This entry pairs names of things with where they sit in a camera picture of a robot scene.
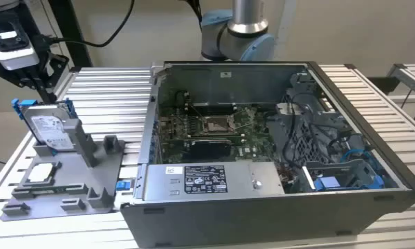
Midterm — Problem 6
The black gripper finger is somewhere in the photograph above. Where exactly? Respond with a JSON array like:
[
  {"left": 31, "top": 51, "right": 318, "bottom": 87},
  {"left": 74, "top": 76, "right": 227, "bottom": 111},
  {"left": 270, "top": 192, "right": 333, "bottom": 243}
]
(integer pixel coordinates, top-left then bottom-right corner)
[
  {"left": 44, "top": 53, "right": 71, "bottom": 103},
  {"left": 0, "top": 61, "right": 50, "bottom": 104}
]

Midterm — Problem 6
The hard disk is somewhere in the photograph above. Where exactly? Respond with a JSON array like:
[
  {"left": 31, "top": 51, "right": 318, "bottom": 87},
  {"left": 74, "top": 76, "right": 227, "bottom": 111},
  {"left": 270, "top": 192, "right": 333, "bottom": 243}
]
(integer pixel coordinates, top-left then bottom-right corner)
[{"left": 12, "top": 98, "right": 78, "bottom": 151}]

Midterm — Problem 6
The grey disk bay cage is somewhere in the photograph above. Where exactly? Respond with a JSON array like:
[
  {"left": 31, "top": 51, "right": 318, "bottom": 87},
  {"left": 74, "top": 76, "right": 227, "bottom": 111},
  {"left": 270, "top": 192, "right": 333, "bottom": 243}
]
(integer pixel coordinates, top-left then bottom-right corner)
[{"left": 266, "top": 87, "right": 381, "bottom": 194}]

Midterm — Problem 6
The silver CPU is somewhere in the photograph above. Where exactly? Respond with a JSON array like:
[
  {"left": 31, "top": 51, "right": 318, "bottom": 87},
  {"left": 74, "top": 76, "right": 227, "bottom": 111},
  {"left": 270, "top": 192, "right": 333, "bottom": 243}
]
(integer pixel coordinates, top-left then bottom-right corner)
[{"left": 26, "top": 163, "right": 59, "bottom": 183}]

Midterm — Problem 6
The grey parts rack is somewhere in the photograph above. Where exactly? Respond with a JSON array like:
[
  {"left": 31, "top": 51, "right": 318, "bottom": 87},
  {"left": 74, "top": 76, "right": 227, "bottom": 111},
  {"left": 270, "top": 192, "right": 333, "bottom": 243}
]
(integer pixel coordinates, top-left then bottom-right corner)
[{"left": 2, "top": 119, "right": 127, "bottom": 223}]

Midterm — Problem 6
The CPU socket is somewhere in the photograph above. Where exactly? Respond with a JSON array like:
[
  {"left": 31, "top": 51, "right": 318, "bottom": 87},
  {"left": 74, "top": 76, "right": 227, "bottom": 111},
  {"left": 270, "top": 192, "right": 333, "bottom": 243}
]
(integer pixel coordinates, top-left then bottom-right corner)
[{"left": 202, "top": 114, "right": 237, "bottom": 132}]

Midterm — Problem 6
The silver power supply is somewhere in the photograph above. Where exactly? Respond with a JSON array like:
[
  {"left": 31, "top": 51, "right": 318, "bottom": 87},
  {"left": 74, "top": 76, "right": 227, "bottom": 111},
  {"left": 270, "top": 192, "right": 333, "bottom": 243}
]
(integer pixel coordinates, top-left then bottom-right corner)
[{"left": 142, "top": 160, "right": 287, "bottom": 202}]

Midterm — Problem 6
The green motherboard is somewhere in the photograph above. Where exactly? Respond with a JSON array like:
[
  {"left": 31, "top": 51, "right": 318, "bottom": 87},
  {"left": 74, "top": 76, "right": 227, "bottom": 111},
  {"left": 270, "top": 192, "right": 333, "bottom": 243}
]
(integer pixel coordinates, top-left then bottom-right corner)
[{"left": 158, "top": 89, "right": 281, "bottom": 167}]

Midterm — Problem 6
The black PC case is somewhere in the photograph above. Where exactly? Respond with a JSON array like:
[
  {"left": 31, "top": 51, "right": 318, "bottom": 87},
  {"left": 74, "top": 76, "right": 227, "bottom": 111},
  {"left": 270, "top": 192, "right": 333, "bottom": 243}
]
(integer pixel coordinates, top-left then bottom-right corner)
[{"left": 121, "top": 60, "right": 415, "bottom": 249}]

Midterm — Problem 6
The blue plastic bay clip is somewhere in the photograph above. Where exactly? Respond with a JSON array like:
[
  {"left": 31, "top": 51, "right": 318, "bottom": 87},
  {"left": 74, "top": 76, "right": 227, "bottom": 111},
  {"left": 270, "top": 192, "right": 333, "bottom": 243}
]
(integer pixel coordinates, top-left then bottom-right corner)
[{"left": 314, "top": 177, "right": 341, "bottom": 192}]

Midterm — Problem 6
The black box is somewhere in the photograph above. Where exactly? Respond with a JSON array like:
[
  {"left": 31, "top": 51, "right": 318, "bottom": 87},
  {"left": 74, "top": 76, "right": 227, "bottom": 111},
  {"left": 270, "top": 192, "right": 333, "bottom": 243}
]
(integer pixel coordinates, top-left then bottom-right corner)
[{"left": 366, "top": 76, "right": 402, "bottom": 96}]

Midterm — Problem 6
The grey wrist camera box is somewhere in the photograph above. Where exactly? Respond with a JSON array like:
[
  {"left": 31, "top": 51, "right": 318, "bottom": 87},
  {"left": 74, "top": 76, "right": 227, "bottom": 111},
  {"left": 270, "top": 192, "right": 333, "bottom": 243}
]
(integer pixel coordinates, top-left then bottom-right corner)
[{"left": 0, "top": 20, "right": 42, "bottom": 71}]

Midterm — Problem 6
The black camera cable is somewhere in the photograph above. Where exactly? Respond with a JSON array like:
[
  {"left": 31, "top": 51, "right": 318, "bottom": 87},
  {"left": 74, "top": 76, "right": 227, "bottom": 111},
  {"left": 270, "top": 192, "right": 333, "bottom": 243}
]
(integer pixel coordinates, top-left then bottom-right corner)
[{"left": 51, "top": 0, "right": 137, "bottom": 48}]

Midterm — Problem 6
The black upright post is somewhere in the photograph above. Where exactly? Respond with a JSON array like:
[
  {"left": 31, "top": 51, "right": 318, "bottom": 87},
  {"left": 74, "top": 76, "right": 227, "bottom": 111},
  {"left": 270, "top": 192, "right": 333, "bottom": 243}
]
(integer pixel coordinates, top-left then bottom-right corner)
[{"left": 50, "top": 0, "right": 94, "bottom": 68}]

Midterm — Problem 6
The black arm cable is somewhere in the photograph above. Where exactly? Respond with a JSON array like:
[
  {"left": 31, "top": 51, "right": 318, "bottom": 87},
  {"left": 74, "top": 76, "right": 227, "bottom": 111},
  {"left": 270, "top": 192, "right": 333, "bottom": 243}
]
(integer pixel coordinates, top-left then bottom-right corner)
[{"left": 183, "top": 0, "right": 205, "bottom": 19}]

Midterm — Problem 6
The black wire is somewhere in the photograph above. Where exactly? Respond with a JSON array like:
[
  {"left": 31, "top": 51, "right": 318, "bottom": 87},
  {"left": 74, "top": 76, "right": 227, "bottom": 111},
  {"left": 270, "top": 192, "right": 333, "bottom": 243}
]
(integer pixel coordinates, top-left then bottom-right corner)
[{"left": 282, "top": 93, "right": 333, "bottom": 168}]

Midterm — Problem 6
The blue wire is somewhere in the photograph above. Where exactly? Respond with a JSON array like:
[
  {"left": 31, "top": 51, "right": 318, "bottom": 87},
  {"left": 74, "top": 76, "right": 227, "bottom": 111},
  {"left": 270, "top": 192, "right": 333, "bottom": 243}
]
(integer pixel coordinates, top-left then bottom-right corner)
[{"left": 342, "top": 146, "right": 381, "bottom": 169}]

